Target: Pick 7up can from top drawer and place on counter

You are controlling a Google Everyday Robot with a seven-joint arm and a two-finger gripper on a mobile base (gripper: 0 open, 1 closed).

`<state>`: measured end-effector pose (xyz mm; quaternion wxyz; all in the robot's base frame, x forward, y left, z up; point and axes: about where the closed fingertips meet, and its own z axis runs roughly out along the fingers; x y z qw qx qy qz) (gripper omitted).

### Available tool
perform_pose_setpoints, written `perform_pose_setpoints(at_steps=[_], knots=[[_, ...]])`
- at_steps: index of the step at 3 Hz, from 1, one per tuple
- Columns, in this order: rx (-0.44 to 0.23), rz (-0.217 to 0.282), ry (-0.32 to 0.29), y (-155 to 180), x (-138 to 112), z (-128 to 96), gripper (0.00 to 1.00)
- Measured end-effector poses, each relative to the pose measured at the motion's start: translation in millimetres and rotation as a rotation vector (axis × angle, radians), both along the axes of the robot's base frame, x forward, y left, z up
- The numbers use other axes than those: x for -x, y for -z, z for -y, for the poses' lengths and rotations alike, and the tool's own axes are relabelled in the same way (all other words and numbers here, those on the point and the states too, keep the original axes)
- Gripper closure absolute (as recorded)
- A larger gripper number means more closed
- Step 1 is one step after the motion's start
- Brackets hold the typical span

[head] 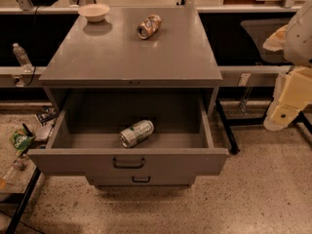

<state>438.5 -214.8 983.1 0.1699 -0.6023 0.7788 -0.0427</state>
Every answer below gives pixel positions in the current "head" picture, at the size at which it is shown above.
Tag black drawer handle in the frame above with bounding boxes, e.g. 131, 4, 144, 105
112, 158, 145, 170
132, 176, 151, 183

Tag plastic bottle on floor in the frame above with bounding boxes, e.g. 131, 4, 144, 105
0, 157, 27, 190

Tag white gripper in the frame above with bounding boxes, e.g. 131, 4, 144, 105
263, 25, 312, 131

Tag silver green 7up can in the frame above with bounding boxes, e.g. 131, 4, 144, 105
120, 120, 154, 148

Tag grey metal cabinet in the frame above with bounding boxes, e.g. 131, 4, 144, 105
39, 7, 222, 111

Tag dark snack packet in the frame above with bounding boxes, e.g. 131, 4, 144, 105
36, 106, 59, 126

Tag clear plastic water bottle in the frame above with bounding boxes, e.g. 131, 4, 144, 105
13, 43, 33, 73

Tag brown crushed soda can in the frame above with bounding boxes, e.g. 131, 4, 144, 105
136, 14, 162, 40

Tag grey lower drawer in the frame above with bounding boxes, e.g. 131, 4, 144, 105
87, 175, 196, 187

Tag black table leg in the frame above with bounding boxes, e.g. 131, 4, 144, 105
215, 99, 240, 155

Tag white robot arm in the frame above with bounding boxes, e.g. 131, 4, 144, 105
263, 0, 312, 131

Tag grey open top drawer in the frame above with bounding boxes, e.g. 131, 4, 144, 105
29, 90, 228, 178

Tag green chip bag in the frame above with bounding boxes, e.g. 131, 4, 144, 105
10, 129, 34, 156

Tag black top drawer handle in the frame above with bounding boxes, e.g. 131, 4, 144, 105
112, 158, 145, 170

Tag black frame leg left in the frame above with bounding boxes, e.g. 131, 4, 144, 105
5, 168, 41, 234

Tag white bowl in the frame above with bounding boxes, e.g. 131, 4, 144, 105
78, 4, 110, 22

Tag black lower drawer handle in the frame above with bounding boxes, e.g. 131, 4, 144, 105
132, 176, 151, 183

